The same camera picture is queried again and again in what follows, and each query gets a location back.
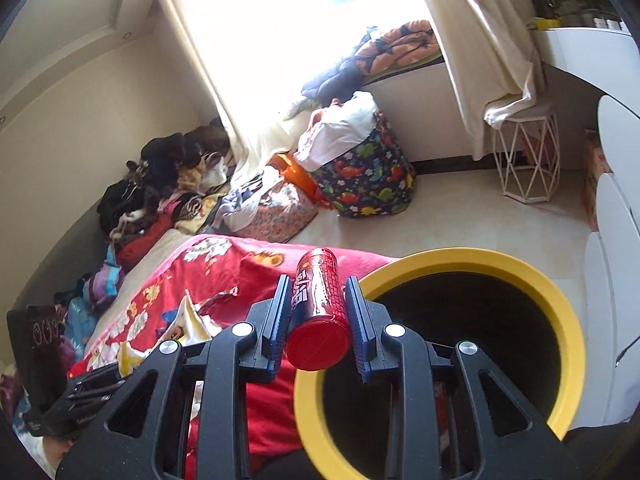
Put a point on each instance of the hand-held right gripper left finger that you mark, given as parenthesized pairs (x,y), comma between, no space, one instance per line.
(277,332)

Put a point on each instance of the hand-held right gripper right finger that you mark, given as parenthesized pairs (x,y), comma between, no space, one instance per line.
(357,332)

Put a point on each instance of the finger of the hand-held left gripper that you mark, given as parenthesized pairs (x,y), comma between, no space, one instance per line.
(95,382)

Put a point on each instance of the red drink can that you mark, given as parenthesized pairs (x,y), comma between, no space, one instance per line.
(320,320)

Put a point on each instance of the yellow rimmed black trash bin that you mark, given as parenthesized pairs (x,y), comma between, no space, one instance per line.
(550,300)

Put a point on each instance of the red floral blanket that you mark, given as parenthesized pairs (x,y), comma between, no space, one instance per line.
(235,270)

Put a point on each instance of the blue striped clothing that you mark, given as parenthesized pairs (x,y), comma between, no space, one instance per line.
(92,290)

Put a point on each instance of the yellow snack packet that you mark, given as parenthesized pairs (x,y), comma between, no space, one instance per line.
(175,332)

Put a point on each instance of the grey bed headboard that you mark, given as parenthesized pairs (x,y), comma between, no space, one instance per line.
(60,250)

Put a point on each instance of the pink floral pillow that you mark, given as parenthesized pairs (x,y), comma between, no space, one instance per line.
(280,215)

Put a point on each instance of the beige bed sheet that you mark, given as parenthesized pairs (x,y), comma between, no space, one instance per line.
(150,270)

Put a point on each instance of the pale lavender cloth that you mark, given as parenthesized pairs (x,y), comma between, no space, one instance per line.
(245,200)

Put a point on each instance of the dinosaur print laundry basket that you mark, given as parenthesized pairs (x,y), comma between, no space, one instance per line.
(375,180)

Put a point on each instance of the orange bag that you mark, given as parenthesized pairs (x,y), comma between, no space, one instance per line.
(295,172)

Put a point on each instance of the pile of dark clothes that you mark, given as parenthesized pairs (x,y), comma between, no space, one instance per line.
(160,180)

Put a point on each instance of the white laundry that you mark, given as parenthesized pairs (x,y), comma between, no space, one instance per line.
(340,130)

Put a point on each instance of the cream curtain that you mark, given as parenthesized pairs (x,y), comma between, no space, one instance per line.
(475,50)
(250,110)

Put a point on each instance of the dark puffer jacket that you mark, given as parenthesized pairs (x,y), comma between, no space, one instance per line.
(335,80)

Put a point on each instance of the white dresser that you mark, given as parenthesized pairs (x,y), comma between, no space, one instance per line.
(615,235)

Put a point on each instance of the orange patterned quilt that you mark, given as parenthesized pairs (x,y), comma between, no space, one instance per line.
(400,45)

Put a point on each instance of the black framed window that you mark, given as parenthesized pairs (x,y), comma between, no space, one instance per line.
(300,20)

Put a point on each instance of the small yellow container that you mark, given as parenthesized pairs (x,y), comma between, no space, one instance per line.
(547,23)

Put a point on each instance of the black bag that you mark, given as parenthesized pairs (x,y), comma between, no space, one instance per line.
(570,5)

